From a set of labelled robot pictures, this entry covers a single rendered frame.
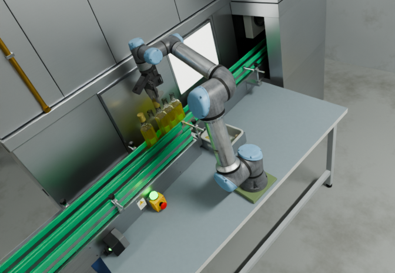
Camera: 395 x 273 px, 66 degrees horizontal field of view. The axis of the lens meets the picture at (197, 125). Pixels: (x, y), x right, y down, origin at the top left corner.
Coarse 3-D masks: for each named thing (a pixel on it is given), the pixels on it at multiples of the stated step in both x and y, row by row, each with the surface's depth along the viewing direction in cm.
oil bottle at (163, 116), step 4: (156, 112) 172; (160, 112) 170; (164, 112) 171; (156, 116) 171; (160, 116) 170; (164, 116) 171; (160, 120) 171; (164, 120) 172; (168, 120) 175; (164, 124) 173; (168, 124) 176; (164, 128) 174; (168, 128) 177
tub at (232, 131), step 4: (228, 124) 188; (228, 128) 188; (232, 128) 185; (236, 128) 183; (204, 132) 188; (228, 132) 191; (232, 132) 188; (236, 132) 185; (240, 132) 182; (204, 136) 188; (232, 136) 189; (208, 140) 181; (232, 140) 187; (236, 140) 176; (232, 144) 174
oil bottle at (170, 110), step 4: (164, 108) 173; (168, 108) 173; (172, 108) 174; (168, 112) 173; (172, 112) 175; (168, 116) 175; (172, 116) 176; (176, 116) 179; (172, 120) 177; (176, 120) 180; (172, 124) 178
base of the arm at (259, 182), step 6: (264, 174) 153; (246, 180) 152; (252, 180) 151; (258, 180) 151; (264, 180) 153; (240, 186) 158; (246, 186) 153; (252, 186) 153; (258, 186) 152; (264, 186) 154; (252, 192) 154
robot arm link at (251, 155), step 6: (246, 144) 150; (252, 144) 149; (240, 150) 146; (246, 150) 146; (252, 150) 145; (258, 150) 145; (240, 156) 144; (246, 156) 142; (252, 156) 142; (258, 156) 143; (246, 162) 142; (252, 162) 143; (258, 162) 144; (252, 168) 143; (258, 168) 147; (252, 174) 148; (258, 174) 149
